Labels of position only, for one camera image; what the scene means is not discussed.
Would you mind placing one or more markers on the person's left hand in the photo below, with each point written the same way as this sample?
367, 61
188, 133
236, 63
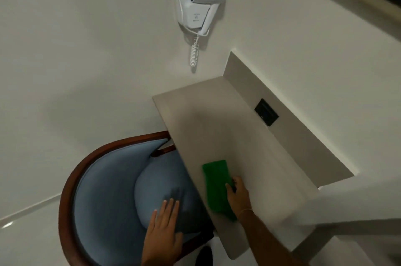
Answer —
163, 240

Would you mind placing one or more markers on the person's right hand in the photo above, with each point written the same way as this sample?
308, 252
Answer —
239, 198

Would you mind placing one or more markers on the person's right thumb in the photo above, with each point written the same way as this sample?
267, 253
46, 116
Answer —
229, 190

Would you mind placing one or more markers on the person's left thumb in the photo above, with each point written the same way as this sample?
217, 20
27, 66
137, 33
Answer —
179, 241

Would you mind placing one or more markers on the person's left middle finger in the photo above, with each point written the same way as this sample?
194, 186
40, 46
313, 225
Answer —
169, 212

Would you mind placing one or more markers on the person's left little finger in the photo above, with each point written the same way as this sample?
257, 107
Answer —
152, 220

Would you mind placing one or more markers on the green cleaning cloth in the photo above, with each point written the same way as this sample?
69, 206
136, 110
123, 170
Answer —
216, 186

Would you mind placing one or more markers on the person's right forearm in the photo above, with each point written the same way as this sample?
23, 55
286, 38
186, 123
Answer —
266, 240

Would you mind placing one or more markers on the blue seat cushion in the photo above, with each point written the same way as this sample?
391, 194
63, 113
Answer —
166, 193

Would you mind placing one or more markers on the black shoe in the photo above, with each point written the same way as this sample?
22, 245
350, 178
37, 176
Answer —
204, 257

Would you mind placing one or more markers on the wooden chair with blue upholstery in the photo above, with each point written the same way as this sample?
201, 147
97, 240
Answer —
100, 200

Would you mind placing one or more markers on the black wall socket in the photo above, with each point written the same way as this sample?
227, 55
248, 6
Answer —
266, 112

